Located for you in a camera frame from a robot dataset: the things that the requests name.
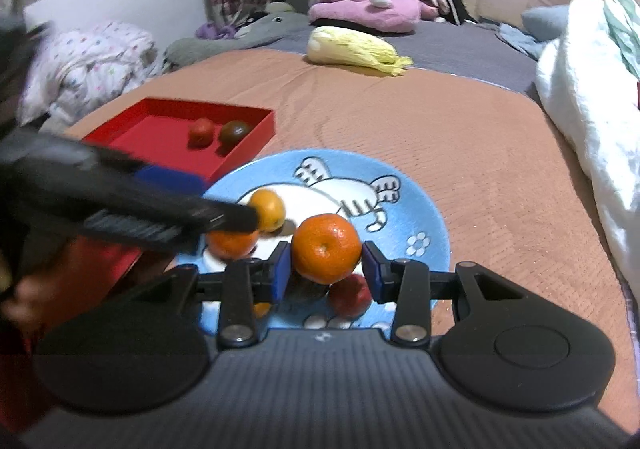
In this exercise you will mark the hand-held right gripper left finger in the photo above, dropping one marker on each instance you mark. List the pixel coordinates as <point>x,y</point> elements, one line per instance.
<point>281,274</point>

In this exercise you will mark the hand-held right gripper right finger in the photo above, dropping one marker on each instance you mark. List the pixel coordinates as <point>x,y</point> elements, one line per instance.
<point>372,274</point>

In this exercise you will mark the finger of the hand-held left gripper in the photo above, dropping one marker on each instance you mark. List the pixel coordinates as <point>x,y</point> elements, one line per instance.
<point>210,216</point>
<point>165,179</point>

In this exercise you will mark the red tomato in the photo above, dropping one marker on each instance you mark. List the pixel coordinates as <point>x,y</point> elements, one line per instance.
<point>201,131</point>
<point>350,299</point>

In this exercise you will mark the orange mandarin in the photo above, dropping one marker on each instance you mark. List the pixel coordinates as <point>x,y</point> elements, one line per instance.
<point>326,249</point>
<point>261,310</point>
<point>270,209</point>
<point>232,244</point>

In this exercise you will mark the red tray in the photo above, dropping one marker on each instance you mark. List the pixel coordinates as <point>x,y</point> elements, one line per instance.
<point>160,129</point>

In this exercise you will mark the blue cartoon plate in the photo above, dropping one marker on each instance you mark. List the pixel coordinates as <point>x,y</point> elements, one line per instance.
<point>400,209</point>

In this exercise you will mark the person's left hand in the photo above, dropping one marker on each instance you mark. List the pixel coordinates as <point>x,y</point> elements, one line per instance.
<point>30,301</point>

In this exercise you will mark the dark green tomato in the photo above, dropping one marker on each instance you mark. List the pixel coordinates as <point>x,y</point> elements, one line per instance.
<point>235,131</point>

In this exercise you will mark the polka dot blanket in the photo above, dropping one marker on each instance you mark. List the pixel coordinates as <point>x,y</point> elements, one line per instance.
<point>90,64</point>

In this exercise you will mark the purple plush toy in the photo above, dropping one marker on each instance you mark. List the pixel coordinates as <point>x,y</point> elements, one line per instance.
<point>215,31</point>

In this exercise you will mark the grey plush toy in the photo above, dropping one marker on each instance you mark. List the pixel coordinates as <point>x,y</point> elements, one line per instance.
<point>240,41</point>

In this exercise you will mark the napa cabbage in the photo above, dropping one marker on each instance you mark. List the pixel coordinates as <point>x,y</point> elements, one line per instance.
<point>350,51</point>

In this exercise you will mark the grey bed sheet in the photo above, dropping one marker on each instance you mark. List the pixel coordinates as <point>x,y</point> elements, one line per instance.
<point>450,49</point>

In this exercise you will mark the white duvet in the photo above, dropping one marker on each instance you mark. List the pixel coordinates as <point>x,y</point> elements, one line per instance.
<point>585,104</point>

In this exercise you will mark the light blue cloth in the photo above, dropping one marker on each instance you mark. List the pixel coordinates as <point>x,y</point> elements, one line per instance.
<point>545,21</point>

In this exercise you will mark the green patterned cloth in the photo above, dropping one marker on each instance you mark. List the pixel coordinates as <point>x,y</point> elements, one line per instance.
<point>622,29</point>

